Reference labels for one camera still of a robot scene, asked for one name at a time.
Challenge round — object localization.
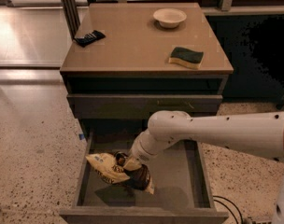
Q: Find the green yellow sponge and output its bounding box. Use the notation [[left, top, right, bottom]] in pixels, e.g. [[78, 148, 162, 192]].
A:
[[168, 47, 204, 69]]

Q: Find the closed grey upper drawer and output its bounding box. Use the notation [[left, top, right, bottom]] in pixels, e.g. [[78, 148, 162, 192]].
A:
[[67, 94, 222, 119]]

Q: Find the blue tape piece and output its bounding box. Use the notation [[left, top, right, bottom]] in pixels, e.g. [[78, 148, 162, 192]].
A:
[[78, 133, 85, 140]]

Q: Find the open grey middle drawer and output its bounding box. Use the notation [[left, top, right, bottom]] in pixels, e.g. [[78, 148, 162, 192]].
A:
[[59, 141, 229, 224]]

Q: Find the white ceramic bowl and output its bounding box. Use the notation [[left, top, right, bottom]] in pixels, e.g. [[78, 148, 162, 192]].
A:
[[153, 8, 187, 29]]

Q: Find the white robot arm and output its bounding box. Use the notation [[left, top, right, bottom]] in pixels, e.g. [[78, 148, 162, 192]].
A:
[[130, 110, 284, 224]]

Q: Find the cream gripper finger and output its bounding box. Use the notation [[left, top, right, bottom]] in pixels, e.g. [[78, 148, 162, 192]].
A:
[[123, 156, 142, 171]]

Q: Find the grey drawer cabinet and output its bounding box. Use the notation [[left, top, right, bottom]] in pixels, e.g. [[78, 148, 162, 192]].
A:
[[60, 3, 233, 142]]

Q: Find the black floor cable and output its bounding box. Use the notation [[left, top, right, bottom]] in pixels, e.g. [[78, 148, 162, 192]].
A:
[[212, 195, 245, 224]]

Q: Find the brown chip bag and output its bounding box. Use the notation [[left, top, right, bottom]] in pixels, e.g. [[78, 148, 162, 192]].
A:
[[86, 152, 154, 194]]

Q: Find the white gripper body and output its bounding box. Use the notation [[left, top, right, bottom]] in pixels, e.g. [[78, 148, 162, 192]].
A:
[[130, 130, 174, 163]]

